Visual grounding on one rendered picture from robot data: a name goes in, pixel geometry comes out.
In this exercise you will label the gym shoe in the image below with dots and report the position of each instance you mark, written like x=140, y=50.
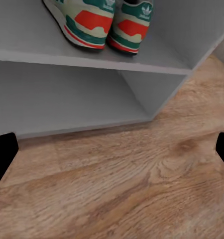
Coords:
x=129, y=25
x=85, y=23

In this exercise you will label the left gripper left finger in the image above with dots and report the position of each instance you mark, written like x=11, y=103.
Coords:
x=8, y=151

